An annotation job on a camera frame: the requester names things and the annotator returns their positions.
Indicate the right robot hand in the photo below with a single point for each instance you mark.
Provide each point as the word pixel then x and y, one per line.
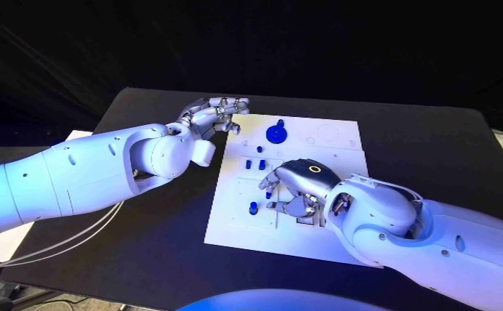
pixel 308 180

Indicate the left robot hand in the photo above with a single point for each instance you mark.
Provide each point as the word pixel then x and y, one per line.
pixel 206 117

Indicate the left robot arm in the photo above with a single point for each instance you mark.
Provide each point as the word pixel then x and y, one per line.
pixel 89 169

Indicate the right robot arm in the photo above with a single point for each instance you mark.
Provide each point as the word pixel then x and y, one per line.
pixel 424 242

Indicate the white task board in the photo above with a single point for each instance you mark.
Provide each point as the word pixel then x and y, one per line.
pixel 243 232

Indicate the blue cylinder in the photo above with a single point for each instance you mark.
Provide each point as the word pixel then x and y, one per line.
pixel 252 207

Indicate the blue gear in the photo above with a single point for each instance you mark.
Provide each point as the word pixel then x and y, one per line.
pixel 275 134

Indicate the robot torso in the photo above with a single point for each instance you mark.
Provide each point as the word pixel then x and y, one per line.
pixel 282 301

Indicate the white flat panel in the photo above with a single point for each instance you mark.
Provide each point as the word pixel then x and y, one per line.
pixel 11 240

